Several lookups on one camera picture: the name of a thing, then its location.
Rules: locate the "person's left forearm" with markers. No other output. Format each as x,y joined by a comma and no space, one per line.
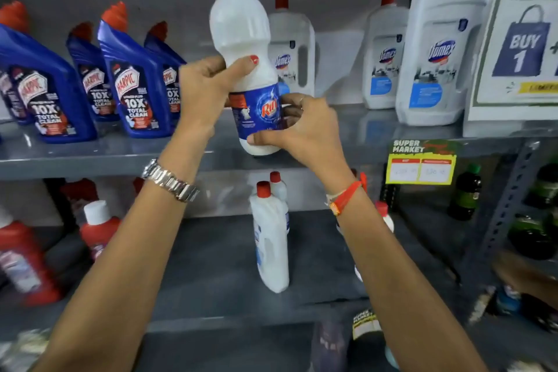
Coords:
130,262

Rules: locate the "blue toilet cleaner bottle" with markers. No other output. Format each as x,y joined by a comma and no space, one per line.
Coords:
91,75
43,88
11,101
168,71
133,88

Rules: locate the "person's right hand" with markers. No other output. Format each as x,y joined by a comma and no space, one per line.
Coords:
311,136

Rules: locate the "yellow green price tag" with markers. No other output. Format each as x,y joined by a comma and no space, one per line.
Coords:
420,164

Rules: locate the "white promotion sign card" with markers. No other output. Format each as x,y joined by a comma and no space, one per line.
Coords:
514,49

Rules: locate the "large white cleaner jug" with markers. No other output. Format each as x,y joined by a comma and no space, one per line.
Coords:
440,53

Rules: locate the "person's right forearm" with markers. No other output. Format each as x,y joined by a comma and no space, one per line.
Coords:
392,280

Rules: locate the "person's left thumb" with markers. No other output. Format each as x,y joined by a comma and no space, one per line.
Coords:
242,68

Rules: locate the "purple bottle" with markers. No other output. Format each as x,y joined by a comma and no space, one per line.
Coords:
329,347

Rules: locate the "white cleaner jug red cap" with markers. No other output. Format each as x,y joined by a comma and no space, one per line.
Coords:
294,49
383,62

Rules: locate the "dark green bottle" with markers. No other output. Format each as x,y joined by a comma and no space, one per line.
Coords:
465,193
544,186
532,238

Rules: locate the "small yellow price tag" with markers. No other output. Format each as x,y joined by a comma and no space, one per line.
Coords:
365,324

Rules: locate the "grey metal shelf rack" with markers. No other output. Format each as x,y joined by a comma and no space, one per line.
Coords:
209,254

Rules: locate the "silver metal wristwatch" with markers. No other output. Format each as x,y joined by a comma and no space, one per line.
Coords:
171,180

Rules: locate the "white bleach bottle blue label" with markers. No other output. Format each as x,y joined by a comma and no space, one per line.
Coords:
239,27

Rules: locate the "person's left hand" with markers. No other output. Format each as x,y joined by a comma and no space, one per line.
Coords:
200,92

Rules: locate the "slim white bottle red cap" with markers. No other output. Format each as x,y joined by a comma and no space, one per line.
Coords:
271,245
384,214
279,188

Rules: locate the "person's right thumb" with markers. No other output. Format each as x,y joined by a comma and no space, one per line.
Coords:
266,136

